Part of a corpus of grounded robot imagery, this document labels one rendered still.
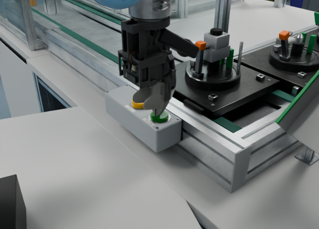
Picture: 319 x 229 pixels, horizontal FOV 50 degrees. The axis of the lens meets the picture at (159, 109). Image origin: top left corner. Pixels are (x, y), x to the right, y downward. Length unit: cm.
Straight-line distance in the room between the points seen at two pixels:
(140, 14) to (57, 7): 112
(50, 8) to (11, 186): 115
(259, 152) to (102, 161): 34
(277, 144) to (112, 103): 38
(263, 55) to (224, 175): 47
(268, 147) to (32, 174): 50
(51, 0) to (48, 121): 83
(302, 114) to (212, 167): 20
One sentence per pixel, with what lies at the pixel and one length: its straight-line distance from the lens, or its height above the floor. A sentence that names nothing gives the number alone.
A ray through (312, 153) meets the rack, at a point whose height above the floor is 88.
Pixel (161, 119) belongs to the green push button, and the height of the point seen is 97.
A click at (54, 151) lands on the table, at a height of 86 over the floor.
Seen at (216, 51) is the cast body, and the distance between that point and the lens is 84.
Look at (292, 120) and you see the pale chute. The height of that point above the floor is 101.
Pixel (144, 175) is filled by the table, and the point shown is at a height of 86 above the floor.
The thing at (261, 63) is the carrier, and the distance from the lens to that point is 101.
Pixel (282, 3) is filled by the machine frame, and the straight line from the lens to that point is 205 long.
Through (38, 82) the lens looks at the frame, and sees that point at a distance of 135.
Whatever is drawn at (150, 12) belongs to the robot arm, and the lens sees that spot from 59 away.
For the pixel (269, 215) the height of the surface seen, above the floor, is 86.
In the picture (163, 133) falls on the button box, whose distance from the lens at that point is 71.
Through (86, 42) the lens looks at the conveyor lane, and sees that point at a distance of 122.
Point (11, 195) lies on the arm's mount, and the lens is 63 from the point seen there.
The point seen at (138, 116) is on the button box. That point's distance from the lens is 75.
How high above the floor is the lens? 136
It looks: 31 degrees down
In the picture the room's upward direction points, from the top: straight up
